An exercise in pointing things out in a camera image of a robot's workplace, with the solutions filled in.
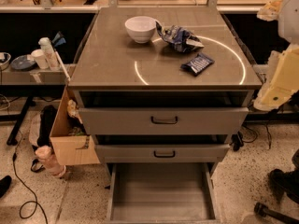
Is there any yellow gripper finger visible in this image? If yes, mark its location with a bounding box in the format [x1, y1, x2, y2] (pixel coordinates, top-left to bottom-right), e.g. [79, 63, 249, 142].
[253, 45, 299, 111]
[257, 0, 284, 21]

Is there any dark blue rxbar wrapper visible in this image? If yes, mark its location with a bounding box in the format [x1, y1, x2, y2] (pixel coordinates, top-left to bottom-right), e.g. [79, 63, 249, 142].
[180, 52, 215, 77]

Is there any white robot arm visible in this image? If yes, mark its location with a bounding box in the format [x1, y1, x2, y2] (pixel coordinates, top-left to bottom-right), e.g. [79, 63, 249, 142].
[253, 0, 299, 111]

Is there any grey drawer cabinet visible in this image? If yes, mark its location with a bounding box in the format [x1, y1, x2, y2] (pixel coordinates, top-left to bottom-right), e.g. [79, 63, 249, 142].
[67, 6, 263, 224]

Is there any grey top drawer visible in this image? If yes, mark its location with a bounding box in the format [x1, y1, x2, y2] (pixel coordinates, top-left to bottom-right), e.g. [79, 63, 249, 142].
[79, 107, 248, 135]

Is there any grey open bottom drawer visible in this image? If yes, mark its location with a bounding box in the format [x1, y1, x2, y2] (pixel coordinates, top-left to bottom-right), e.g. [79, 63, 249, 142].
[106, 163, 221, 224]

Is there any grey middle drawer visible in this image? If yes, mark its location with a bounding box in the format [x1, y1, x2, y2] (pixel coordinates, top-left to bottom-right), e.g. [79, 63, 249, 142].
[95, 144, 229, 163]

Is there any crumpled blue chip bag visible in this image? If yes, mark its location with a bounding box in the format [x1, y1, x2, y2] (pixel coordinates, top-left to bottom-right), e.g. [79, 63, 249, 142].
[156, 21, 204, 53]

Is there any white ceramic bowl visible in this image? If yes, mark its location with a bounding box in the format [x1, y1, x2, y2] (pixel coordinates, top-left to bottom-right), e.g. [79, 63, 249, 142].
[125, 16, 156, 44]

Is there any brown cardboard box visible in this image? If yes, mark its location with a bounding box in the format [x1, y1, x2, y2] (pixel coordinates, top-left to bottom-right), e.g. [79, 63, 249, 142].
[50, 89, 99, 165]

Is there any white spray bottle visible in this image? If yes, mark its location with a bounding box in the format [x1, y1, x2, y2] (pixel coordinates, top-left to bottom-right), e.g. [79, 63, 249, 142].
[38, 37, 59, 71]

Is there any white paper cup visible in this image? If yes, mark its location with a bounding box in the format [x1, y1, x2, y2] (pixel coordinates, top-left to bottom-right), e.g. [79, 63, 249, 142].
[31, 49, 49, 69]

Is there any black bag on floor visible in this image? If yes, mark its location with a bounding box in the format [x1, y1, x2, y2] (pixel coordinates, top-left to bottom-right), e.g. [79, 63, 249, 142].
[29, 105, 57, 150]

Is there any grey side shelf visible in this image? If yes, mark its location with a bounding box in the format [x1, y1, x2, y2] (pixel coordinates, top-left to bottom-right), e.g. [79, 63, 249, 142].
[0, 67, 67, 86]

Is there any pink plastic bottle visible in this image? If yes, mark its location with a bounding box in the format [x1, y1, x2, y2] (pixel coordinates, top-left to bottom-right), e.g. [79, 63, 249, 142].
[35, 146, 66, 178]

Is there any blue round plate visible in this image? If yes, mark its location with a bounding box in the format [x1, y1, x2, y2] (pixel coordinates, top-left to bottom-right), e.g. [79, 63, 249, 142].
[10, 54, 36, 71]

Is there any small bowl at left edge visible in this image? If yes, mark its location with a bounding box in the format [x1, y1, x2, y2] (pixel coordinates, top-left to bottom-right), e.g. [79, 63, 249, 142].
[0, 52, 11, 71]

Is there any black table leg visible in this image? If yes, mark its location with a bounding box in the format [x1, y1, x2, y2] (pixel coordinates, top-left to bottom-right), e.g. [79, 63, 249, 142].
[7, 96, 34, 146]

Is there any black floor cable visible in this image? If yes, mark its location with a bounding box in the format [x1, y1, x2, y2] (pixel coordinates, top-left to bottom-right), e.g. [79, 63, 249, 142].
[11, 131, 50, 224]

